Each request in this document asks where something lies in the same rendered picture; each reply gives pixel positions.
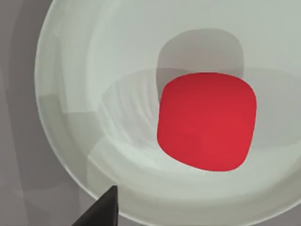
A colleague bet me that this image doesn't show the red rounded block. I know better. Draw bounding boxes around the red rounded block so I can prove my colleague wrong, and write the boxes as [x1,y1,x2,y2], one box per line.
[157,72,257,172]

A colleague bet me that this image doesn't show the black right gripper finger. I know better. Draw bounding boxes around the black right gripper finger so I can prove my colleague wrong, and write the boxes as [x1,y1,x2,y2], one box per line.
[71,185,119,226]

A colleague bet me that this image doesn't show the white bowl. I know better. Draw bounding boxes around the white bowl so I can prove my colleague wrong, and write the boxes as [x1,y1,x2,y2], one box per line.
[34,0,301,226]

